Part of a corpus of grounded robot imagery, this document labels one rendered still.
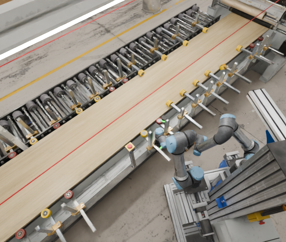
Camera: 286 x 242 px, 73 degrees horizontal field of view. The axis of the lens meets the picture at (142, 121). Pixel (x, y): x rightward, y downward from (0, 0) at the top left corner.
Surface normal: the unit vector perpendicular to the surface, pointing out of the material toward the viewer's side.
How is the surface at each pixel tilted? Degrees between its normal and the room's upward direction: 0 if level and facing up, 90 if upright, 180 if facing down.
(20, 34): 61
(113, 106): 0
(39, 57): 0
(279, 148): 0
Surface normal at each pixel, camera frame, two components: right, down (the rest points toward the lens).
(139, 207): -0.04, -0.53
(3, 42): 0.57, 0.28
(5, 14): 0.67, 0.62
